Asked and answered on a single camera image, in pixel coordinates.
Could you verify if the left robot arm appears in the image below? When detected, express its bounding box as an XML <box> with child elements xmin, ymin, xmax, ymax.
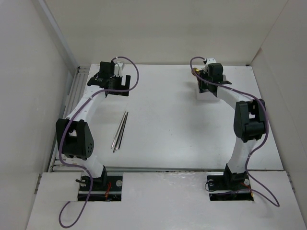
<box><xmin>56</xmin><ymin>60</ymin><xmax>133</xmax><ymax>190</ymax></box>

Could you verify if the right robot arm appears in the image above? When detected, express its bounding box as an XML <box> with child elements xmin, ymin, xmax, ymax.
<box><xmin>192</xmin><ymin>63</ymin><xmax>267</xmax><ymax>190</ymax></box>

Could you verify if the white divided utensil container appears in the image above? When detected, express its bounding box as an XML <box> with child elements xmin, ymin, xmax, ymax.
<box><xmin>196</xmin><ymin>74</ymin><xmax>226</xmax><ymax>102</ymax></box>

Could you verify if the black chopstick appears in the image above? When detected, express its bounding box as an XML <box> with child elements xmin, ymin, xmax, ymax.
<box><xmin>113</xmin><ymin>113</ymin><xmax>125</xmax><ymax>153</ymax></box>
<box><xmin>118</xmin><ymin>112</ymin><xmax>129</xmax><ymax>149</ymax></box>

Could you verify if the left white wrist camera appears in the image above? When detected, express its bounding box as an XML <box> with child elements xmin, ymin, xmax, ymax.
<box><xmin>113</xmin><ymin>62</ymin><xmax>125</xmax><ymax>77</ymax></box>

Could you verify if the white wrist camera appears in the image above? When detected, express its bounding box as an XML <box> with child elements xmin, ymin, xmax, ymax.
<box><xmin>201</xmin><ymin>58</ymin><xmax>216</xmax><ymax>72</ymax></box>
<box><xmin>113</xmin><ymin>62</ymin><xmax>125</xmax><ymax>77</ymax></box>

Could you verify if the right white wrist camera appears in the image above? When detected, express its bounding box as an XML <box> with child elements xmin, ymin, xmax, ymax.
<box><xmin>201</xmin><ymin>58</ymin><xmax>216</xmax><ymax>72</ymax></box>

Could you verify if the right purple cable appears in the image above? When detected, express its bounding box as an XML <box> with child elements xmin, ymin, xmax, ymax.
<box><xmin>189</xmin><ymin>56</ymin><xmax>281</xmax><ymax>208</ymax></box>

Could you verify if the purple cable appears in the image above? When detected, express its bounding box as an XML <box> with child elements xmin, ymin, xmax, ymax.
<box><xmin>59</xmin><ymin>56</ymin><xmax>141</xmax><ymax>228</ymax></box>
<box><xmin>189</xmin><ymin>56</ymin><xmax>281</xmax><ymax>208</ymax></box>

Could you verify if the aluminium rail frame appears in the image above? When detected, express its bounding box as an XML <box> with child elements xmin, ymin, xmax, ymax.
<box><xmin>46</xmin><ymin>65</ymin><xmax>90</xmax><ymax>173</ymax></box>

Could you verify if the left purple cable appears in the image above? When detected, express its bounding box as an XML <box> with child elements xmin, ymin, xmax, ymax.
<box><xmin>59</xmin><ymin>56</ymin><xmax>141</xmax><ymax>228</ymax></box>

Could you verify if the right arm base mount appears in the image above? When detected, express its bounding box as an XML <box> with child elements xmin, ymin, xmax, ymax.
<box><xmin>205</xmin><ymin>175</ymin><xmax>254</xmax><ymax>201</ymax></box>

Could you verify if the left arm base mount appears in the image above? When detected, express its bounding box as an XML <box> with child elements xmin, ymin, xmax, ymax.
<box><xmin>75</xmin><ymin>167</ymin><xmax>123</xmax><ymax>202</ymax></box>

